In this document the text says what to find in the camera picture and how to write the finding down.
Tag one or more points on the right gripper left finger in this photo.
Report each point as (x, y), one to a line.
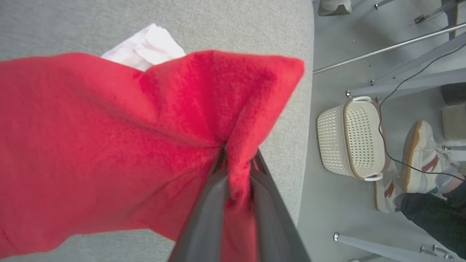
(209, 218)

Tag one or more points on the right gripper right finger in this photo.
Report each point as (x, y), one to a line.
(273, 225)

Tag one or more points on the red and white garment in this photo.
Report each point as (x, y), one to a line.
(109, 145)

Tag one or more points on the white sneaker with orange accents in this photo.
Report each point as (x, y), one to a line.
(422, 156)
(386, 193)

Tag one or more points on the cream perforated laundry basket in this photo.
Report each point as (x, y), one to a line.
(360, 138)

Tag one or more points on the dark trouser leg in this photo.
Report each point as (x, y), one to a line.
(437, 214)

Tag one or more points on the thin silver metal rod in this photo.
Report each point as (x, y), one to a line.
(386, 48)

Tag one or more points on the grey metal frame leg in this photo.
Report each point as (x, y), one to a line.
(378, 247)
(418, 78)

